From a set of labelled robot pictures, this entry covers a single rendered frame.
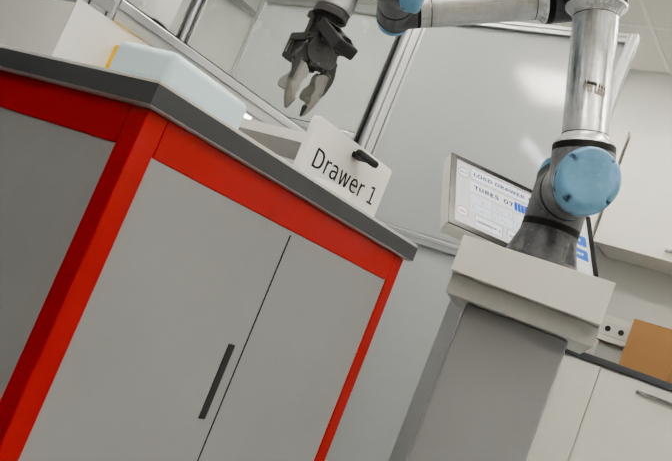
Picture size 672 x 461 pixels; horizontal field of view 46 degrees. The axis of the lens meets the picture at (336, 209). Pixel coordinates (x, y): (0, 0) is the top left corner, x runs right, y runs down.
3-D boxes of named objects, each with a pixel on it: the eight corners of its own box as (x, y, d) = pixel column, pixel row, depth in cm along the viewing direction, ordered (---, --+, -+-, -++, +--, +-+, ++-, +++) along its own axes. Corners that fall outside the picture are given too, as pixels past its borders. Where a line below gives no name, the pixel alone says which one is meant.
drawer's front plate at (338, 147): (373, 218, 167) (392, 170, 168) (298, 170, 144) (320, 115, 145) (366, 216, 168) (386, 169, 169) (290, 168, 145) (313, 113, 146)
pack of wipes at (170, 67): (182, 122, 103) (196, 90, 104) (238, 138, 98) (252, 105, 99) (102, 71, 90) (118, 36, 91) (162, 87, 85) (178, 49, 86)
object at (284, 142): (365, 207, 167) (376, 181, 168) (298, 163, 146) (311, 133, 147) (231, 167, 190) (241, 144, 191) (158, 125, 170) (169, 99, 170)
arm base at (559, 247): (567, 287, 166) (581, 242, 168) (580, 280, 152) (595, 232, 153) (497, 263, 169) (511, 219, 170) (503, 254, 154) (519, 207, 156)
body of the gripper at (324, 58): (306, 76, 160) (329, 23, 161) (332, 77, 153) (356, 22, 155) (278, 58, 155) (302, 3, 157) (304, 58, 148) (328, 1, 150)
